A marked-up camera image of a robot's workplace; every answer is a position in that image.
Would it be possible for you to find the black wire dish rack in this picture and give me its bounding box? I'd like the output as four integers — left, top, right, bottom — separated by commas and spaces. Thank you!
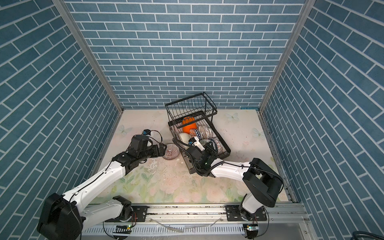
165, 92, 231, 178

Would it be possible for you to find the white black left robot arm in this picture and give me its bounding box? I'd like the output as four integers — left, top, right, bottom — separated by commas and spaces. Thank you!
37, 135, 167, 240

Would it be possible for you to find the aluminium left corner post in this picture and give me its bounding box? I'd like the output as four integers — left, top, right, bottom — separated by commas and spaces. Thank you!
51, 0, 124, 114

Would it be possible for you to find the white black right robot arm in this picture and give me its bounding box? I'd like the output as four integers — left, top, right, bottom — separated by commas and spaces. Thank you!
184, 142, 284, 220

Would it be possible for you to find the orange plastic bowl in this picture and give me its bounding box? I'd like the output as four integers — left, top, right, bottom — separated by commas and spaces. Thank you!
182, 117, 198, 134

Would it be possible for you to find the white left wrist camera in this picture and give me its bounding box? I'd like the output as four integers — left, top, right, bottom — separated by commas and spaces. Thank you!
142, 129, 152, 136

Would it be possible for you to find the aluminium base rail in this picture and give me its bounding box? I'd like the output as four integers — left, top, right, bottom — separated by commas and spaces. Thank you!
82, 203, 316, 240

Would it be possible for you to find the aluminium corner post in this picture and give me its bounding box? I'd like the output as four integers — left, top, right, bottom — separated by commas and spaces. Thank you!
51, 0, 124, 114
259, 0, 318, 112

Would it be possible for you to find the orange patterned cream bowl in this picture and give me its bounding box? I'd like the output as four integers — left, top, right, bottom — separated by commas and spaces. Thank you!
189, 129, 203, 140

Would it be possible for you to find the purple white patterned bowl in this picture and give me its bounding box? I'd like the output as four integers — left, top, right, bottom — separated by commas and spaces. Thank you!
163, 144, 180, 160

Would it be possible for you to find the blue white patterned bowl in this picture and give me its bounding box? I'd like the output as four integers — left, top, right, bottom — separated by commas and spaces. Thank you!
200, 138, 224, 154

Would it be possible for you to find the plain cream white bowl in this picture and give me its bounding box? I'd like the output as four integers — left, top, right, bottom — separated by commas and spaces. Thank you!
179, 133, 191, 150

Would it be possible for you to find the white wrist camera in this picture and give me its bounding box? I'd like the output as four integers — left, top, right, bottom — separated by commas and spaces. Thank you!
142, 129, 152, 136
189, 136, 205, 151

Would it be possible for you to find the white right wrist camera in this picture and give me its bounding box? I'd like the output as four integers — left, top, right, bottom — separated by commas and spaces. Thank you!
189, 136, 205, 151

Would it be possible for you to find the aluminium right corner post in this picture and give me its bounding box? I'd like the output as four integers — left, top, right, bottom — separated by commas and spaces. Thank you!
259, 0, 318, 112

